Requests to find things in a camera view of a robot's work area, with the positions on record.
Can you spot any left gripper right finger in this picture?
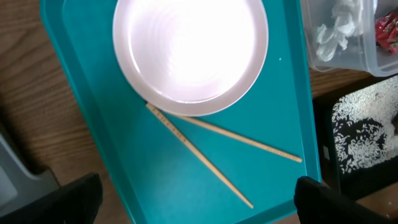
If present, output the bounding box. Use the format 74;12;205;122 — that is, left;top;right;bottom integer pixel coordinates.
294;176;397;224

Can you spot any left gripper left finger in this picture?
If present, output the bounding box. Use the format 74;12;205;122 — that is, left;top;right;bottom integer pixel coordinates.
1;173;103;224

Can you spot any food scraps and rice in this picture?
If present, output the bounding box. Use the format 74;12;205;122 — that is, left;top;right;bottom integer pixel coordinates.
331;79;397;174

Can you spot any wooden chopstick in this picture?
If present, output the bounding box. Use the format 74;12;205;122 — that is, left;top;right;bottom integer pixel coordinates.
146;103;254;209
177;116;302;163

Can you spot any white tissue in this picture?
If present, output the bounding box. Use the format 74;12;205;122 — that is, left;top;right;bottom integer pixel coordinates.
315;0;363;62

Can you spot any large white plate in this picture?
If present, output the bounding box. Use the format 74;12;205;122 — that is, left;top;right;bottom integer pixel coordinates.
113;0;269;116

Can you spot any red snack wrapper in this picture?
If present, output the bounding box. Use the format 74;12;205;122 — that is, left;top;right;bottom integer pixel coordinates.
375;8;397;54

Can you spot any black food waste tray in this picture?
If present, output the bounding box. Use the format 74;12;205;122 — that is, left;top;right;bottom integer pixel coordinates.
313;75;397;199

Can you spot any clear plastic waste bin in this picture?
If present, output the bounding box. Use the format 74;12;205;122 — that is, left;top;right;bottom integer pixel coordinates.
300;0;397;77

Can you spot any teal serving tray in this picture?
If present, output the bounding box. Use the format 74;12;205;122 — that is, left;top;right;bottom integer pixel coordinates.
40;0;321;223

